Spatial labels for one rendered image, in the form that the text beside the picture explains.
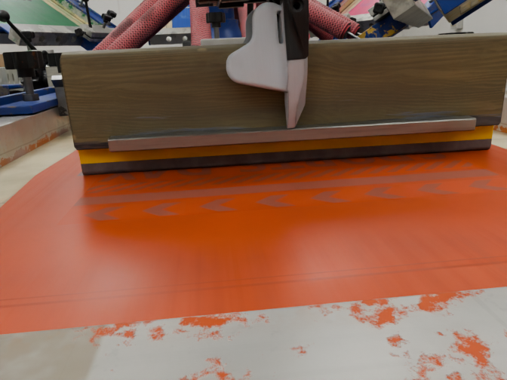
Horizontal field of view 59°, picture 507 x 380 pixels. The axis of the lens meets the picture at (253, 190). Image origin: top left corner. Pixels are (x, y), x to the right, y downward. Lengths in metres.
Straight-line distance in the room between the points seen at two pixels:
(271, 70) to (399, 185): 0.12
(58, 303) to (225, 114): 0.22
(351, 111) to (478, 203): 0.14
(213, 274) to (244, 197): 0.11
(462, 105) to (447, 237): 0.19
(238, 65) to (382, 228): 0.17
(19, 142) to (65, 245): 0.28
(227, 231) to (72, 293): 0.09
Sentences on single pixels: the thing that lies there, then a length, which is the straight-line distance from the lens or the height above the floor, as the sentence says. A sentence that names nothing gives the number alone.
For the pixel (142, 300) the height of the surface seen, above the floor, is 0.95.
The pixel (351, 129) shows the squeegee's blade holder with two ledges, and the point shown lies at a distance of 0.37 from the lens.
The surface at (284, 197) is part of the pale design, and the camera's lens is 0.30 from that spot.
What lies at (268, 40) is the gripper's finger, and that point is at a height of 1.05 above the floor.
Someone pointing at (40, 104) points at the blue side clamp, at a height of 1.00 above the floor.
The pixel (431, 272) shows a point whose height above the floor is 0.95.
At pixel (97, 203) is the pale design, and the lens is 0.32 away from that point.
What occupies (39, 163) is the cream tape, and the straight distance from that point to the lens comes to 0.48.
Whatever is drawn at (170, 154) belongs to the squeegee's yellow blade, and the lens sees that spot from 0.39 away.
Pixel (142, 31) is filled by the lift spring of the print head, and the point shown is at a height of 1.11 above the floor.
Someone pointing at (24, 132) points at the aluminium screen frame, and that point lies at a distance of 0.55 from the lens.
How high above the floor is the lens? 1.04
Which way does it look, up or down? 17 degrees down
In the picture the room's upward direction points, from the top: 3 degrees counter-clockwise
